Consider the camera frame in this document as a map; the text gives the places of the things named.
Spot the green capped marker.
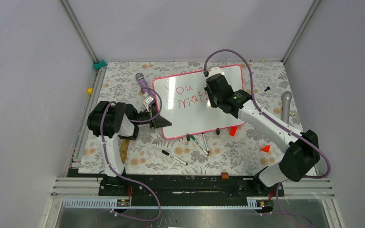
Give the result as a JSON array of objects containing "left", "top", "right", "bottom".
[{"left": 190, "top": 135, "right": 209, "bottom": 156}]

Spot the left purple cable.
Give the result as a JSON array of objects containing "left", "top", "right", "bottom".
[{"left": 99, "top": 87, "right": 164, "bottom": 223}]

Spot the blue capped marker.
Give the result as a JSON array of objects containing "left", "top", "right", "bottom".
[{"left": 202, "top": 133, "right": 210, "bottom": 153}]

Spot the wooden rolling pin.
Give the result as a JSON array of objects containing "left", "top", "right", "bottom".
[{"left": 119, "top": 139, "right": 130, "bottom": 164}]

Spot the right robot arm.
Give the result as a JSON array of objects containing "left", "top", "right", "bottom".
[{"left": 205, "top": 73, "right": 320, "bottom": 196}]

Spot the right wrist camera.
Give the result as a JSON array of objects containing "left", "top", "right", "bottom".
[{"left": 203, "top": 67, "right": 223, "bottom": 77}]

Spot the small orange red block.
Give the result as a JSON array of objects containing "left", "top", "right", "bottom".
[{"left": 229, "top": 126, "right": 238, "bottom": 137}]

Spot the red triangular block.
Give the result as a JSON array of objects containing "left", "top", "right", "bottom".
[{"left": 261, "top": 145, "right": 270, "bottom": 153}]

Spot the black capped marker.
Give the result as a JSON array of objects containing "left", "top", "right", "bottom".
[{"left": 162, "top": 150, "right": 188, "bottom": 166}]

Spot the silver microphone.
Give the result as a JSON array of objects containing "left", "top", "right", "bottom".
[{"left": 281, "top": 91, "right": 292, "bottom": 124}]

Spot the brown small cube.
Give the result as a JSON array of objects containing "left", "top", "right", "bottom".
[{"left": 221, "top": 172, "right": 229, "bottom": 180}]

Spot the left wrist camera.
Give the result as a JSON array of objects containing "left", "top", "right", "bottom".
[{"left": 143, "top": 96, "right": 154, "bottom": 110}]

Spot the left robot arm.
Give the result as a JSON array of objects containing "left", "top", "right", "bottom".
[{"left": 87, "top": 101, "right": 172, "bottom": 177}]

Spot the teal corner clamp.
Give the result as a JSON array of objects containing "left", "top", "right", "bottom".
[{"left": 93, "top": 60, "right": 107, "bottom": 70}]

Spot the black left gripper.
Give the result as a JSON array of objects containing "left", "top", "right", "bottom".
[{"left": 133, "top": 106, "right": 172, "bottom": 129}]

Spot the pink framed whiteboard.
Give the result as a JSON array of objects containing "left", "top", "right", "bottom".
[{"left": 152, "top": 71, "right": 244, "bottom": 139}]

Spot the purple glitter microphone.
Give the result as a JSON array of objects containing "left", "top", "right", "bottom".
[{"left": 135, "top": 73, "right": 154, "bottom": 97}]

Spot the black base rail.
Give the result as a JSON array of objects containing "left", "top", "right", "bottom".
[{"left": 98, "top": 174, "right": 284, "bottom": 207}]

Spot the yellow small cube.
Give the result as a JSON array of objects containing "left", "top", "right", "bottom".
[{"left": 87, "top": 88, "right": 93, "bottom": 95}]

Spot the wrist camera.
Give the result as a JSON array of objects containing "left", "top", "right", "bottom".
[
  {"left": 143, "top": 96, "right": 154, "bottom": 110},
  {"left": 203, "top": 67, "right": 223, "bottom": 77}
]

